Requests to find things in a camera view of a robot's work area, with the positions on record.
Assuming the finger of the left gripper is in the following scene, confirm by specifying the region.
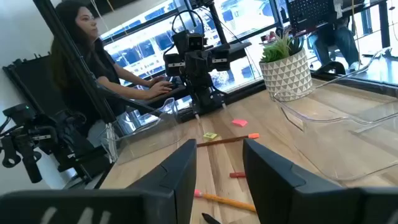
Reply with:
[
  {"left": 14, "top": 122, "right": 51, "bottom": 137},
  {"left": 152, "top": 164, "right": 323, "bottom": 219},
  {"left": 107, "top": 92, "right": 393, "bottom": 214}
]
[
  {"left": 186, "top": 55, "right": 200, "bottom": 94},
  {"left": 198, "top": 55, "right": 215, "bottom": 94}
]

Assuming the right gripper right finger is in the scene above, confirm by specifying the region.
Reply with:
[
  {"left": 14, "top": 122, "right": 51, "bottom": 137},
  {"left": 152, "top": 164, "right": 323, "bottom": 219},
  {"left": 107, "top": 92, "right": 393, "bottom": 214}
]
[{"left": 243, "top": 138, "right": 363, "bottom": 224}]

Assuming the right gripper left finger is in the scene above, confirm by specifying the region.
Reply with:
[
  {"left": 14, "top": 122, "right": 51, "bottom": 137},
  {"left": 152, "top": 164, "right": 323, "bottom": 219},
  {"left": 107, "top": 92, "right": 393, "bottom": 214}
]
[{"left": 126, "top": 139, "right": 198, "bottom": 224}]

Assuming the brown pencil with orange eraser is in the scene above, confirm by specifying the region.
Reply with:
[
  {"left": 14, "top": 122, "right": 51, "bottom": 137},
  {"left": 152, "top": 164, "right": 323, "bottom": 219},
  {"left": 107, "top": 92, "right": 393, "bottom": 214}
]
[{"left": 196, "top": 133, "right": 261, "bottom": 148}]

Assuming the dark grey desk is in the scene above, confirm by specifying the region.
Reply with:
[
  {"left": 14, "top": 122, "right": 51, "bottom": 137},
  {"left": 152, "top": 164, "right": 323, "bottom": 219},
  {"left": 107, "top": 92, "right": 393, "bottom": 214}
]
[{"left": 133, "top": 42, "right": 252, "bottom": 114}]

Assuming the clear plastic bin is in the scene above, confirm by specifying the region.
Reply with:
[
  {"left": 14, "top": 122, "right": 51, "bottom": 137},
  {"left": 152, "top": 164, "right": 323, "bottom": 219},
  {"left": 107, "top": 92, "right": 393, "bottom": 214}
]
[
  {"left": 269, "top": 46, "right": 398, "bottom": 183},
  {"left": 107, "top": 98, "right": 185, "bottom": 165}
]

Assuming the succulent in patterned white pot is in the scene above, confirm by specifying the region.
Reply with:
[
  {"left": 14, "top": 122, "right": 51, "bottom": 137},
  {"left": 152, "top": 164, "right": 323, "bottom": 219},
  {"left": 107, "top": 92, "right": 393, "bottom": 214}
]
[{"left": 259, "top": 29, "right": 313, "bottom": 103}]

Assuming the person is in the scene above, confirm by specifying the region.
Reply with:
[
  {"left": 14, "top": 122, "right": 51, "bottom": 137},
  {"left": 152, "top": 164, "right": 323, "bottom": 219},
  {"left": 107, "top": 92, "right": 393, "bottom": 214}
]
[
  {"left": 49, "top": 0, "right": 175, "bottom": 149},
  {"left": 307, "top": 0, "right": 363, "bottom": 73}
]

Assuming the black perforated panel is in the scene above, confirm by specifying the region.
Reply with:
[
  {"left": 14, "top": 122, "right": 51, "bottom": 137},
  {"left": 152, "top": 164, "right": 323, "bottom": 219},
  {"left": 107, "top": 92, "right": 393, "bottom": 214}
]
[{"left": 285, "top": 0, "right": 341, "bottom": 34}]

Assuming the black chair base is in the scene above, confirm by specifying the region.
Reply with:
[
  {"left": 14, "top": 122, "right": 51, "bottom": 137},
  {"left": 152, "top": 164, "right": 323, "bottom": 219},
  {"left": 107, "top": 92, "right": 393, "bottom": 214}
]
[{"left": 312, "top": 60, "right": 347, "bottom": 76}]

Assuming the black background desk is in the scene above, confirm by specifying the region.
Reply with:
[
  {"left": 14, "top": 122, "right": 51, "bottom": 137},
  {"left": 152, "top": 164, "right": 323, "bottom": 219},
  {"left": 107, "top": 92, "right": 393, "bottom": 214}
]
[{"left": 338, "top": 0, "right": 392, "bottom": 49}]

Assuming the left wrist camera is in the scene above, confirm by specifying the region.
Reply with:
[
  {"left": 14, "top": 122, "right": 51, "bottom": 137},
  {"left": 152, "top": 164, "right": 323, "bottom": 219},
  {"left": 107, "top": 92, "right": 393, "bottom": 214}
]
[{"left": 172, "top": 29, "right": 208, "bottom": 52}]

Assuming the black left camera cable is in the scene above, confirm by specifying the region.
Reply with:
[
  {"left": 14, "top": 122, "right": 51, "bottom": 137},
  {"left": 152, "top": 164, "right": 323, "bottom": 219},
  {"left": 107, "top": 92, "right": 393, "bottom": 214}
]
[{"left": 170, "top": 8, "right": 206, "bottom": 35}]

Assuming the black frame post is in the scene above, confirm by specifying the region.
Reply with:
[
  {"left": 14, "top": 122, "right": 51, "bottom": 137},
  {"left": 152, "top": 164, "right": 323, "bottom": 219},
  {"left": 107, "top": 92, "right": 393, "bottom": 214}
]
[{"left": 32, "top": 0, "right": 162, "bottom": 124}]

